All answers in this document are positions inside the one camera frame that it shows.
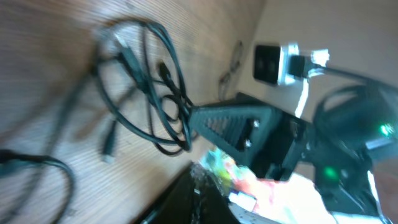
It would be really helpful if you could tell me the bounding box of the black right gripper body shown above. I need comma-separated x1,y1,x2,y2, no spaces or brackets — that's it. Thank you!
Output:
242,94,310,180

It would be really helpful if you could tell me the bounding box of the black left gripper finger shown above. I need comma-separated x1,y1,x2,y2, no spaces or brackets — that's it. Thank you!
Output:
133,162,239,224

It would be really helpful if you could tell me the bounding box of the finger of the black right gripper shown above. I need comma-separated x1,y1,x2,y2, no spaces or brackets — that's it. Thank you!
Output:
189,105,274,162

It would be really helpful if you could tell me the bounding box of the black separated usb cable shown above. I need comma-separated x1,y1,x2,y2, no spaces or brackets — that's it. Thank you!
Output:
217,40,245,102
0,149,75,224

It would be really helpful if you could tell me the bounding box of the black usb cable bundle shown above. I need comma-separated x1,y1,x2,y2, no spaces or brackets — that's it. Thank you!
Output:
90,18,200,166

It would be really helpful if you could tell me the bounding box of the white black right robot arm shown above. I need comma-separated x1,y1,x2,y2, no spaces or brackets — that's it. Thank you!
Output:
189,85,397,222

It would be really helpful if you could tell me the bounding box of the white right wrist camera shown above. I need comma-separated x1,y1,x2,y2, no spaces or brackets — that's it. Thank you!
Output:
253,43,330,86

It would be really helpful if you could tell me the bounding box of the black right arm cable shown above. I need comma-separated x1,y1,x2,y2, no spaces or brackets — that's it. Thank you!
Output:
307,62,398,91

